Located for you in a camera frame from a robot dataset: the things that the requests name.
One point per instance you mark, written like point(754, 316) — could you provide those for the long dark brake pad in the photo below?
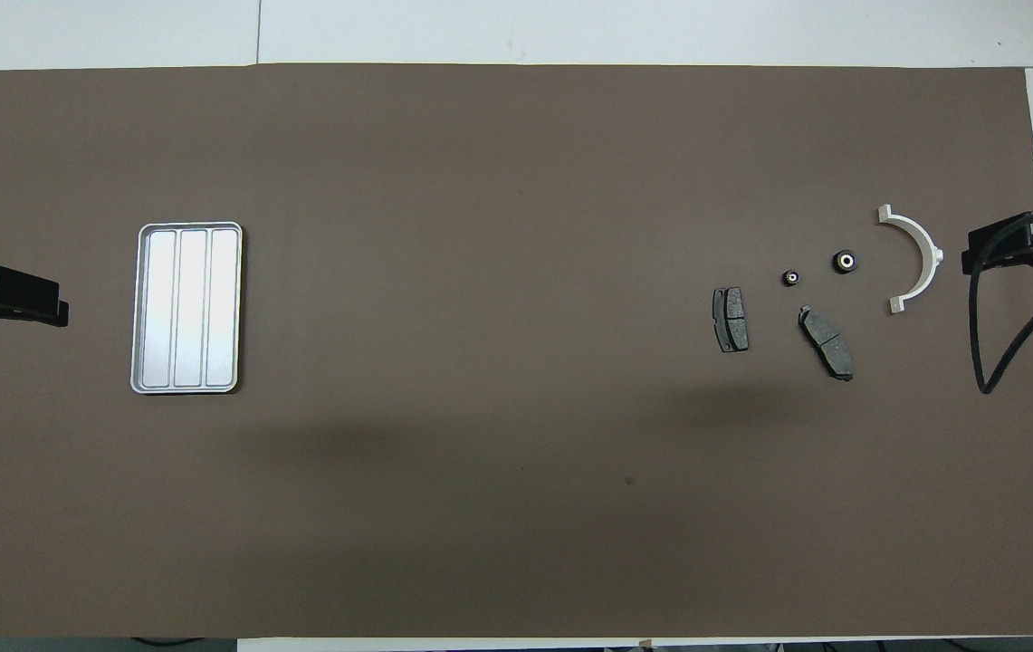
point(828, 344)

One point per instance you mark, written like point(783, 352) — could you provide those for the short dark brake pad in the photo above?
point(731, 317)

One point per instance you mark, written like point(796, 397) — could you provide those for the brown table mat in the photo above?
point(516, 136)

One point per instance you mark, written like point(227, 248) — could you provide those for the large black bearing gear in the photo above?
point(845, 262)

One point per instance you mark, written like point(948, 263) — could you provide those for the small black bearing gear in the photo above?
point(789, 278)

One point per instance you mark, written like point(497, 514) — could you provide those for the silver metal tray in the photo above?
point(192, 308)

